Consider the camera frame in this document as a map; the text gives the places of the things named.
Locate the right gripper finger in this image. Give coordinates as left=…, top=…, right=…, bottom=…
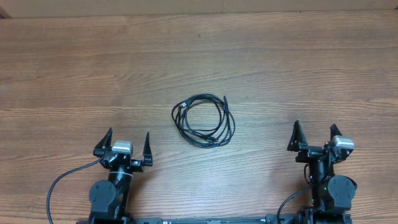
left=330, top=124, right=342, bottom=142
left=287, top=120, right=307, bottom=151

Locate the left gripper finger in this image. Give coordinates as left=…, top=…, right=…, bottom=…
left=142, top=132, right=152, bottom=161
left=94, top=128, right=113, bottom=150

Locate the black USB-A cable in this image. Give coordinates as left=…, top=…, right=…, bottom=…
left=171, top=93, right=236, bottom=149

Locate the black USB-C cable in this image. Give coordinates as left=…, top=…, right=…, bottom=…
left=177, top=95, right=233, bottom=144

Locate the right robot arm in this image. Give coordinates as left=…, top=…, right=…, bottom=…
left=283, top=120, right=358, bottom=223

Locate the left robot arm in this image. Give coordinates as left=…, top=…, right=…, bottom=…
left=88, top=129, right=153, bottom=223

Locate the right camera black cable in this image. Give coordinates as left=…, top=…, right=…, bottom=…
left=275, top=183, right=321, bottom=224

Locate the camera black cable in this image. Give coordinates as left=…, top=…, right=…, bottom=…
left=275, top=183, right=321, bottom=224
left=46, top=154, right=106, bottom=224

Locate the left camera black cable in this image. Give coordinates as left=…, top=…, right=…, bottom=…
left=46, top=154, right=106, bottom=224

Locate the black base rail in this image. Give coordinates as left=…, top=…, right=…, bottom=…
left=76, top=213, right=354, bottom=224

